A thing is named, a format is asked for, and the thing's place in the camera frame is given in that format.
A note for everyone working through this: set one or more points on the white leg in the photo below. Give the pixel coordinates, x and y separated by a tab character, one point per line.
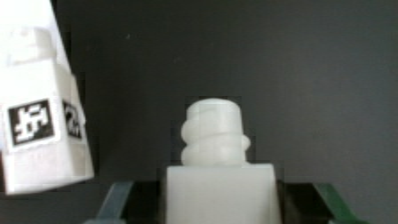
43	138
221	189

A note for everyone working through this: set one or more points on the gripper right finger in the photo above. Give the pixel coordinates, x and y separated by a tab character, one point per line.
341	213

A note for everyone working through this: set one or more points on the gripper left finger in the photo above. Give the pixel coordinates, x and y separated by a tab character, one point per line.
109	215

